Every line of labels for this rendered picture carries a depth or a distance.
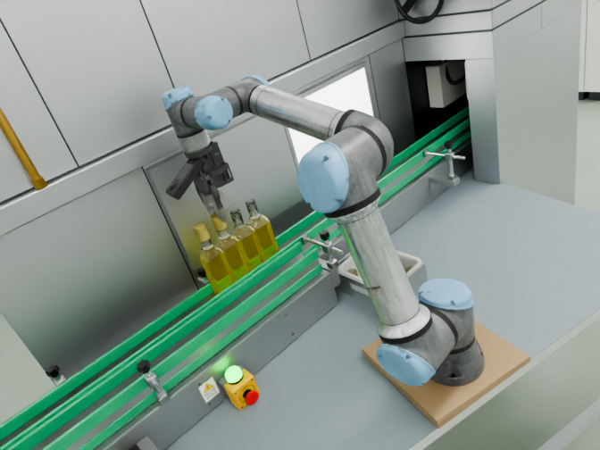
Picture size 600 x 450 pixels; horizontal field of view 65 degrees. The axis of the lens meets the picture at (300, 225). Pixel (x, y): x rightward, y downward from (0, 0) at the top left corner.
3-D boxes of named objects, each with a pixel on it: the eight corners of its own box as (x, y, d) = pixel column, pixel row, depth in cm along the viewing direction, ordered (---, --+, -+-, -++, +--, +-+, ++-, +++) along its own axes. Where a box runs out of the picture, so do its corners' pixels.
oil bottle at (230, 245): (248, 285, 147) (226, 228, 136) (259, 291, 143) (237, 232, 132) (235, 295, 144) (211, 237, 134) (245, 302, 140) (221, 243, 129)
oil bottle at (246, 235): (262, 275, 150) (242, 218, 139) (273, 280, 145) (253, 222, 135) (249, 285, 147) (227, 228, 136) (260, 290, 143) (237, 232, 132)
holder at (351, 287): (362, 258, 166) (358, 240, 162) (428, 283, 146) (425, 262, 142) (329, 286, 158) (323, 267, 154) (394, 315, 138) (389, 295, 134)
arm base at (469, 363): (498, 361, 113) (496, 329, 108) (455, 397, 107) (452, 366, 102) (448, 331, 125) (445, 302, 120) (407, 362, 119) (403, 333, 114)
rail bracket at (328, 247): (312, 254, 152) (303, 220, 146) (350, 269, 139) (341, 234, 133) (305, 258, 150) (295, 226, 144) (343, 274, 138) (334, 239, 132)
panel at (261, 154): (376, 146, 189) (360, 62, 173) (382, 147, 187) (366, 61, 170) (189, 267, 145) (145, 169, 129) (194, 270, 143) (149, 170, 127)
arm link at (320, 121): (420, 113, 93) (248, 62, 119) (388, 135, 86) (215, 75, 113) (412, 164, 100) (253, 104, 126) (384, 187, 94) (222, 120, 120)
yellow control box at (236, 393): (246, 382, 130) (238, 363, 126) (262, 395, 125) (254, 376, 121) (227, 399, 127) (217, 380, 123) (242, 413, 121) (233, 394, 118)
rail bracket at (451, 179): (433, 188, 188) (426, 137, 177) (471, 196, 176) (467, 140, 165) (426, 194, 186) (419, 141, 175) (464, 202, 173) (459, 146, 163)
